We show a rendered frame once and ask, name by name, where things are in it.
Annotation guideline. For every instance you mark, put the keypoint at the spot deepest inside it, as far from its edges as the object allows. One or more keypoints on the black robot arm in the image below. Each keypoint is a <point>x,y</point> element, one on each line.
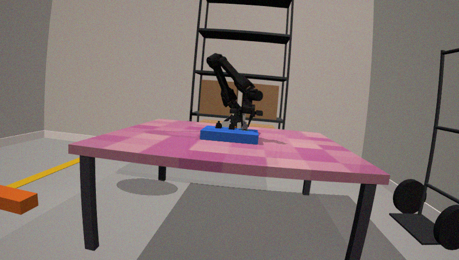
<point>216,61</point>

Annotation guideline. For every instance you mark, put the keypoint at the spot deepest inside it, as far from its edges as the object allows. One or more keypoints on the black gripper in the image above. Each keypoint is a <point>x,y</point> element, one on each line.
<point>253,113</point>

